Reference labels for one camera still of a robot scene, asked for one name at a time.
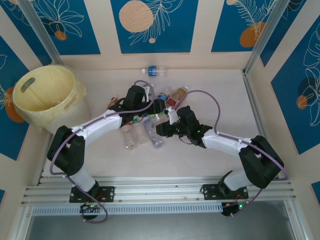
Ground blue yellow label bottle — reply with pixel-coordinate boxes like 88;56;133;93
156;87;174;101

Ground crushed clear bluish bottle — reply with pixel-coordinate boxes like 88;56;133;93
142;119;165;150

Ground red label tea bottle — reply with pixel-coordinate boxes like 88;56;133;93
165;85;190;108

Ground brown capped bottle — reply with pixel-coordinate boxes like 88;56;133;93
107;96;119;110

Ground clear bottle red cap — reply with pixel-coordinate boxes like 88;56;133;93
121;123;139;151

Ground cream plastic bin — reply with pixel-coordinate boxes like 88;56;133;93
11;63;92;136

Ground clear bottle blue label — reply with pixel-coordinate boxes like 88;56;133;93
141;65;168;77

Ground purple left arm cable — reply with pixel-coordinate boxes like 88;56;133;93
49;79;155;223

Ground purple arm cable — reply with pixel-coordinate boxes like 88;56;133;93
49;79;155;223
173;89;290;220

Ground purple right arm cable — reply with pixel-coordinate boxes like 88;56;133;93
173;89;290;220

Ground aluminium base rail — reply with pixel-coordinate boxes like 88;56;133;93
21;175;298;206

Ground aluminium side rail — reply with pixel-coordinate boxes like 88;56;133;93
241;69;272;156

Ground grey slotted cable duct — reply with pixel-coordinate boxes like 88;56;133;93
31;202;224;216

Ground aluminium frame post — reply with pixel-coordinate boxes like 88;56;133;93
17;0;64;66
243;0;286;76

